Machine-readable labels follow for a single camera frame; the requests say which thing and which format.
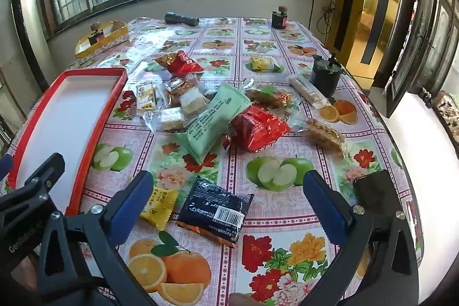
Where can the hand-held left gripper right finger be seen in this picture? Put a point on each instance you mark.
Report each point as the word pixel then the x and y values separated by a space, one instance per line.
pixel 328 211

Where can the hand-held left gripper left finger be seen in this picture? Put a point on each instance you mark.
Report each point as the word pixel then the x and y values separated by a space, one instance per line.
pixel 129 209

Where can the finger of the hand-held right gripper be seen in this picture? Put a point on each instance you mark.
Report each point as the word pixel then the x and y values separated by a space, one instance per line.
pixel 39 180

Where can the small yellow candy packet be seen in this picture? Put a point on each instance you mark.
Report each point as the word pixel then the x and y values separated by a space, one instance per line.
pixel 157 207

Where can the clear granola bar packet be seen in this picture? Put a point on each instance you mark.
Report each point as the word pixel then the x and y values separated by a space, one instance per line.
pixel 324 135

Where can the red cardboard tray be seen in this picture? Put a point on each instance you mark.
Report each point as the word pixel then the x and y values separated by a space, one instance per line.
pixel 71 105

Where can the dark blue snack packet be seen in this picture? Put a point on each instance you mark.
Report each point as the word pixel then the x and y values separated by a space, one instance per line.
pixel 215 209

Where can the clear pale cake packet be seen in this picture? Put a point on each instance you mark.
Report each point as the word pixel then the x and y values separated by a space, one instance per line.
pixel 166 121

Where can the large red snack packet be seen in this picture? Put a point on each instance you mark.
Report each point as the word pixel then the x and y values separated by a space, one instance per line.
pixel 260 128

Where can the white and yellow snack packet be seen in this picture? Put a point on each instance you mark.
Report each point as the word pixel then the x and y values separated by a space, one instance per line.
pixel 146 96

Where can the white roll cracker packet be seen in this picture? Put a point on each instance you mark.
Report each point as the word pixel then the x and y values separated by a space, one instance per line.
pixel 308 91

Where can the clear white cake packet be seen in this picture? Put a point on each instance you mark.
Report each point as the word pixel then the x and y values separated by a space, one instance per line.
pixel 193 103

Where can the green snack packet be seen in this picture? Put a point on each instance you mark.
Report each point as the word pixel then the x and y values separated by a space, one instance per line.
pixel 215 119

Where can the clear brown cookie packet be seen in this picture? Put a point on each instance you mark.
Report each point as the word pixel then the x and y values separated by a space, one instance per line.
pixel 269 94

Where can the clear brown pastry packet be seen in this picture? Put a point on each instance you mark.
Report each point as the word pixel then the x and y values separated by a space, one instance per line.
pixel 181 89

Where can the small red snack packet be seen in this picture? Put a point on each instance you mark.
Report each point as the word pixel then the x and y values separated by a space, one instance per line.
pixel 181 64

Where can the fruit print tablecloth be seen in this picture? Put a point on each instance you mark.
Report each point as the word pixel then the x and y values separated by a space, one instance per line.
pixel 233 168

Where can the black cylindrical container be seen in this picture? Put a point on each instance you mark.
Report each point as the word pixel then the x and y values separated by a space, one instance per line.
pixel 326 76

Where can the patterned cushion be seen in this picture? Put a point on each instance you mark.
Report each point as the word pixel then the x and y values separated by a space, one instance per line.
pixel 448 116

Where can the yellow patterned box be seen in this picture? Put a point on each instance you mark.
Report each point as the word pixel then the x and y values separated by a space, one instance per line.
pixel 107 40

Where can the small dark bottle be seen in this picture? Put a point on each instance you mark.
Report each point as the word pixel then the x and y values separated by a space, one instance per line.
pixel 97 35

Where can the white panel with dark strip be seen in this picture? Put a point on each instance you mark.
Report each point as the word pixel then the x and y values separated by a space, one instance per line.
pixel 33 5

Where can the black flashlight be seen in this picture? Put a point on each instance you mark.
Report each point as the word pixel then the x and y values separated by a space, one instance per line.
pixel 181 19

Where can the dark jar with cork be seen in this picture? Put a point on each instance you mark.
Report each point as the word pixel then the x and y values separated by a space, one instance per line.
pixel 279 19

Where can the dark wooden glass cabinet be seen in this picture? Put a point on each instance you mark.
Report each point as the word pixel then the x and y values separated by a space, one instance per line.
pixel 430 40

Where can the golden door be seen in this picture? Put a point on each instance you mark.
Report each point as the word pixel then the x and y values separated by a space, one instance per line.
pixel 373 5

